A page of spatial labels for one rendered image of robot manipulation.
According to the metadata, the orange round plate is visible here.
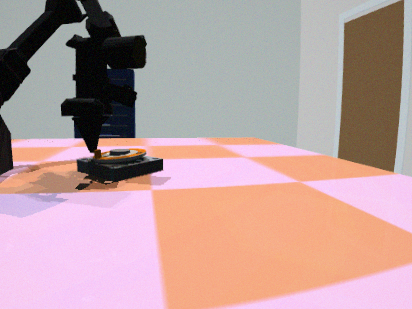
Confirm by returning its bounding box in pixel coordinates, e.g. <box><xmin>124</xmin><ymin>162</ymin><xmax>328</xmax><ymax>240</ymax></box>
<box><xmin>93</xmin><ymin>148</ymin><xmax>147</xmax><ymax>163</ymax></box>

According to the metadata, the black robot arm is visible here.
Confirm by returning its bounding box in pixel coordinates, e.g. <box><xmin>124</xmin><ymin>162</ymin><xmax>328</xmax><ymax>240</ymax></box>
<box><xmin>0</xmin><ymin>0</ymin><xmax>147</xmax><ymax>109</ymax></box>

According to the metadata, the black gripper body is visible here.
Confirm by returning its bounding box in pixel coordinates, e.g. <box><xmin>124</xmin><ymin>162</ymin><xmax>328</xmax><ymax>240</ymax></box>
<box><xmin>61</xmin><ymin>68</ymin><xmax>114</xmax><ymax>118</ymax></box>

